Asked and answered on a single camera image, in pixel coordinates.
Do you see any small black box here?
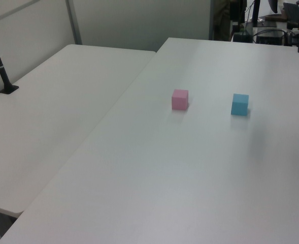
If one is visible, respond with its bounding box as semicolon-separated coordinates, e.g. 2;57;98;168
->
233;32;252;43

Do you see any black monitor stand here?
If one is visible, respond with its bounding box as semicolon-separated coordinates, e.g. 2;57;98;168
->
244;0;277;34

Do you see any black flat box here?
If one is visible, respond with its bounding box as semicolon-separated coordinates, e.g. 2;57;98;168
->
255;29;285;46

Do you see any dark partition post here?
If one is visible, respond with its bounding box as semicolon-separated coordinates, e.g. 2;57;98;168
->
208;0;216;41

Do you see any grey metal partition post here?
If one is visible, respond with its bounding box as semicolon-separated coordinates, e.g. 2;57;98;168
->
65;0;83;45

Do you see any blue cube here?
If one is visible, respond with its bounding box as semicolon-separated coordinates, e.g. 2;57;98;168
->
230;93;249;116

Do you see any pink cube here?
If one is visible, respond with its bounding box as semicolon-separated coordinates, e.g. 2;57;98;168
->
171;88;189;111

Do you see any black keyboard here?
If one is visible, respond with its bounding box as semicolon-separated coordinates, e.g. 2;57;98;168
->
282;2;299;22

